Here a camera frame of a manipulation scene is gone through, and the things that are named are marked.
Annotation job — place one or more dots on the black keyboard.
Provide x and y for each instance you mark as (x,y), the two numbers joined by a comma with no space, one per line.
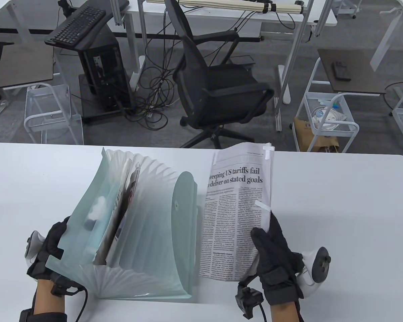
(75,27)

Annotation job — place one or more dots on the small black device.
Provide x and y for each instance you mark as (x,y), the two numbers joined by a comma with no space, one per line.
(341,70)

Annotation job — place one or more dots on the white printed form document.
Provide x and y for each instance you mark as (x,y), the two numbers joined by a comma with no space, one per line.
(121,188)

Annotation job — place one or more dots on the black office chair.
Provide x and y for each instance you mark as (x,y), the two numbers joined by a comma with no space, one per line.
(218,87)

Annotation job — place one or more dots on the brown paper bag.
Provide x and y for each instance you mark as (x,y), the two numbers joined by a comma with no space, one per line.
(304,137)

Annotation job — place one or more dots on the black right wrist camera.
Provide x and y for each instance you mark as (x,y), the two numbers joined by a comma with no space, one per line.
(248,300)

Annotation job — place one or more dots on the person's right hand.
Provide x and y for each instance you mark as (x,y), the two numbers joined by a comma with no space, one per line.
(275,261)

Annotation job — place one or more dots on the black computer stand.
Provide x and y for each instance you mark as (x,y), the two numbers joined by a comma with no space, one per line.
(94,115)

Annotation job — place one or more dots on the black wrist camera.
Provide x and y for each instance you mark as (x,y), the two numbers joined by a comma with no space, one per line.
(248,300)
(62,285)

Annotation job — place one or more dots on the person's right forearm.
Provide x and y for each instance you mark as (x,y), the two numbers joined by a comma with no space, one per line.
(283,312)

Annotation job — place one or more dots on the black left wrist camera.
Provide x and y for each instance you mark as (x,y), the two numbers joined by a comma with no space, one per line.
(62,285)

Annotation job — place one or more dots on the white desk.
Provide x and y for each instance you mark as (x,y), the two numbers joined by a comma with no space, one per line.
(3,6)
(215,18)

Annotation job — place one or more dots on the person's left forearm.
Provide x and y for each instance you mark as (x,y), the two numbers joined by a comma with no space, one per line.
(48,298)

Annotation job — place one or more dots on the white power strip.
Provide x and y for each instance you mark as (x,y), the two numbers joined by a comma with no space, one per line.
(136,75)

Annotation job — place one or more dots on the newspaper with airplane photo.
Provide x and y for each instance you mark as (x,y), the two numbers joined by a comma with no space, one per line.
(235,214)

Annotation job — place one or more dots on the dark brown board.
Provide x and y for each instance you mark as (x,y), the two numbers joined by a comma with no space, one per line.
(23,63)
(356,72)

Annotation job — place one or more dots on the black computer tower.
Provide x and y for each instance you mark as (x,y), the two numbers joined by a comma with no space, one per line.
(104,70)

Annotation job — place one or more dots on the person's left hand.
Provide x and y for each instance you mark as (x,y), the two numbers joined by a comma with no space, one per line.
(50,241)

